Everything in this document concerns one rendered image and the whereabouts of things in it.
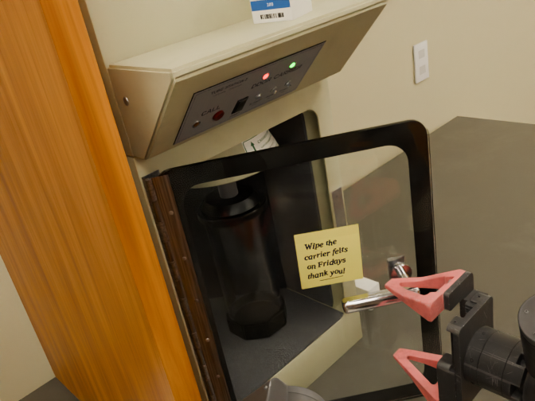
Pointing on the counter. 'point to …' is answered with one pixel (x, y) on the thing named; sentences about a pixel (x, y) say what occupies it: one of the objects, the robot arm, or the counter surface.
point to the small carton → (279, 9)
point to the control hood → (229, 66)
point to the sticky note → (329, 256)
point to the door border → (189, 286)
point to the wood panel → (79, 218)
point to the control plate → (223, 92)
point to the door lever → (356, 304)
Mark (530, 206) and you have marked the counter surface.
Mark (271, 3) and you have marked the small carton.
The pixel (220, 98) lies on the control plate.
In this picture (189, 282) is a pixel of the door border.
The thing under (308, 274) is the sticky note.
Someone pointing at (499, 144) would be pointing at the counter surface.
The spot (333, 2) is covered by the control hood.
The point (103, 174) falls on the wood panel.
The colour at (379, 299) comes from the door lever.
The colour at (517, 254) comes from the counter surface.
